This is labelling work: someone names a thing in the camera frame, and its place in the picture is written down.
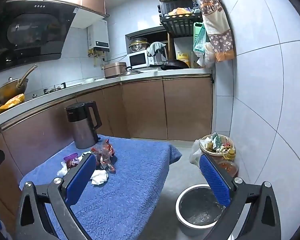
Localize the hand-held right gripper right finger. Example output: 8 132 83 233
199 154 282 240

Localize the steel electric kettle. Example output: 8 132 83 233
65 101 102 150

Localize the blue terry towel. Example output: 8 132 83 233
19 135 182 240

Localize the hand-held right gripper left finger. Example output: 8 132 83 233
15 152 98 240

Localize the flat white tissue paper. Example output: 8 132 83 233
57 161 71 177

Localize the black kitchen rack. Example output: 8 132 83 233
154 0 205 37

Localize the green plastic bag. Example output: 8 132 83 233
193 22 206 56

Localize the white water heater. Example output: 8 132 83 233
87 19 110 53

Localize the beige overfilled waste bin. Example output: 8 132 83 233
199 132 237 167

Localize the copper rice cooker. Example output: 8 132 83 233
104 62 127 79

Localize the brown kitchen cabinet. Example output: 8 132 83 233
0 76 215 207

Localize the white microwave oven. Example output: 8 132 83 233
126 50 155 69

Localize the cooking oil bottle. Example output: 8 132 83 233
217 147 240 178

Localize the yellow oil jug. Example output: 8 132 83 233
176 51 191 68

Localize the glass blender jug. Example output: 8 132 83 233
152 48 169 66

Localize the grey cloth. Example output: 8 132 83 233
147 42 167 57

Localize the clear red plastic wrapper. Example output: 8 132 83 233
91 146 115 173

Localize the clear crumpled plastic bag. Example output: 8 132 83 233
189 139 206 166

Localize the black frying pan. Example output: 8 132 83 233
149 59 190 71

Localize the orange packet on rack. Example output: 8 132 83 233
167 7 193 16

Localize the stack of metal bowls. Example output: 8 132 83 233
129 38 150 53

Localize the gas stove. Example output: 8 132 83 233
31 81 68 97

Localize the black glass range hood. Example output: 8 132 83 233
0 0 107 76

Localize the glass pot lid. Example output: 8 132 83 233
120 66 143 77

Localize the floral patchwork apron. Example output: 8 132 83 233
199 0 236 62

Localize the purple plastic lid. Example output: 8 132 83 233
63 153 79 162

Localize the black power cable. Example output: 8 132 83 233
102 54 128 62

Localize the white plastic bag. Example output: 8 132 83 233
196 42 217 68

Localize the brass wok with handle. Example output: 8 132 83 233
0 64 38 105

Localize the white-rimmed round waste bin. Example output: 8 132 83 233
175 184 227 230

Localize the yellow food packet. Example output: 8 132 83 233
0 94 25 115

